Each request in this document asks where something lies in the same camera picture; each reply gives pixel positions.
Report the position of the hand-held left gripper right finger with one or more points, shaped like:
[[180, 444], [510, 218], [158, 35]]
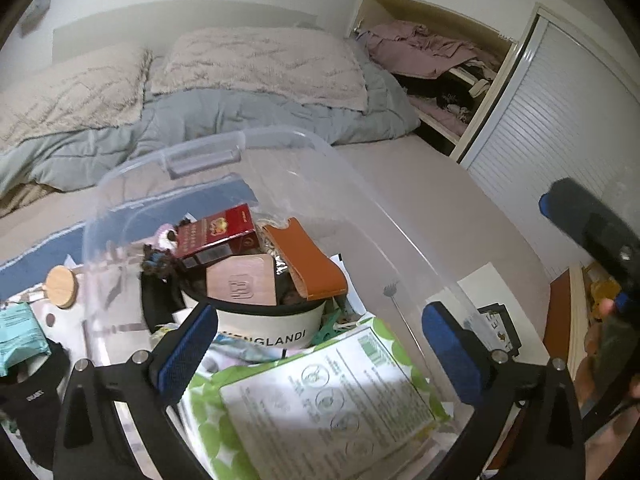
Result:
[[450, 355]]

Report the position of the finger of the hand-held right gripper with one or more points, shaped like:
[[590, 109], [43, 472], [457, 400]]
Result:
[[570, 207], [622, 301]]

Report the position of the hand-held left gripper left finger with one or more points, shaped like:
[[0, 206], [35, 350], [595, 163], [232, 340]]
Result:
[[187, 350]]

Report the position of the white round basket black rim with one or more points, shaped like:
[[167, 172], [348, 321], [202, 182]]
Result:
[[265, 332]]

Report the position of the red cigarette box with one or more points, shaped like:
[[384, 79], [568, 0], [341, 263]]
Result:
[[210, 232]]

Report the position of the brown leather case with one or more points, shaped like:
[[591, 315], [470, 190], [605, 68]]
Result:
[[305, 260]]

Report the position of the clear plastic storage box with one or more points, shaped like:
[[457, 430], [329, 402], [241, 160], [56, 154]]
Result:
[[350, 200]]

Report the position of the person's right hand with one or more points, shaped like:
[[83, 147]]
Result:
[[586, 365]]

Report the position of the black and white box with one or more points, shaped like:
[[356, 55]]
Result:
[[500, 330]]

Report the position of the wooden side table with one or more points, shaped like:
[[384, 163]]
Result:
[[560, 310]]

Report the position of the white shutter door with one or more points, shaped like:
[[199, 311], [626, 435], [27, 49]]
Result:
[[550, 125]]

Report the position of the pink square case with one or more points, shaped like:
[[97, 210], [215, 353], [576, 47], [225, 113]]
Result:
[[242, 280]]

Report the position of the dark fuzzy item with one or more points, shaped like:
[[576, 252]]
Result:
[[157, 260]]

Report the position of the green clothes pegs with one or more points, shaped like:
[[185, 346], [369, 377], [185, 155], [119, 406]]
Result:
[[325, 334]]

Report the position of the cartoon printed blanket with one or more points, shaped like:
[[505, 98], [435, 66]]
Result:
[[62, 322]]

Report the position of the green white wet wipes pack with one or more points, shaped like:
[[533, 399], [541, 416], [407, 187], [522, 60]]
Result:
[[310, 410]]

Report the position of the round wooden lid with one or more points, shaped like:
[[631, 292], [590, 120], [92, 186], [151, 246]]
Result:
[[62, 285]]

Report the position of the black sun visor cap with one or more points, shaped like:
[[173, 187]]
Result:
[[30, 400]]

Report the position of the teal packet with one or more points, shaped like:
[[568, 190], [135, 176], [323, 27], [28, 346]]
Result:
[[20, 335]]

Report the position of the blue striped mat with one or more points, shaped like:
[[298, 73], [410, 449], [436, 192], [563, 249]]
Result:
[[30, 260]]

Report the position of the pink clothes pile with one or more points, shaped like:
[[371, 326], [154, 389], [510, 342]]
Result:
[[415, 47]]

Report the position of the beige folded blanket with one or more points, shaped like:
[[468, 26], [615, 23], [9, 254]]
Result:
[[20, 200]]

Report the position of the grey blue duvet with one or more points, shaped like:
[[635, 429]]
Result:
[[200, 120]]

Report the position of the beige textured pillow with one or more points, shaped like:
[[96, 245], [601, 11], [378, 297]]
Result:
[[65, 95], [260, 65]]

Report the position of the wall closet niche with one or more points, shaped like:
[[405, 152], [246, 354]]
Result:
[[372, 2]]

